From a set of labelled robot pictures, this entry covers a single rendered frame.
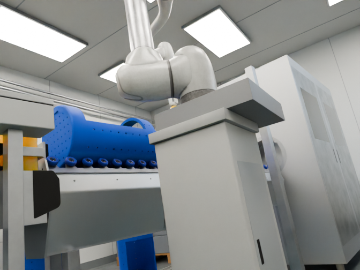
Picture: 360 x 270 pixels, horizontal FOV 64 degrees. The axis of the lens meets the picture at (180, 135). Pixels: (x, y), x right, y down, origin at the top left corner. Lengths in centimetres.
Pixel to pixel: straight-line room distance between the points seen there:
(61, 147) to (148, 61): 50
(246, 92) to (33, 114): 64
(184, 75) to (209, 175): 41
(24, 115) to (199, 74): 61
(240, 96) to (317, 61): 530
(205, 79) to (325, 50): 523
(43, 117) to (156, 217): 77
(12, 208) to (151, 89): 61
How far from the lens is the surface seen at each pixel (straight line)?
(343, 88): 599
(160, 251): 481
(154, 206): 143
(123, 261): 238
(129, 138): 137
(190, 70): 113
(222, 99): 97
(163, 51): 197
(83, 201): 119
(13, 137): 93
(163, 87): 112
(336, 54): 620
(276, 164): 214
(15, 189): 90
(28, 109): 94
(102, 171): 127
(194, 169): 97
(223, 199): 92
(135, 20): 135
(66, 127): 126
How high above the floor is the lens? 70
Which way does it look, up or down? 15 degrees up
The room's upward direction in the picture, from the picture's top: 9 degrees counter-clockwise
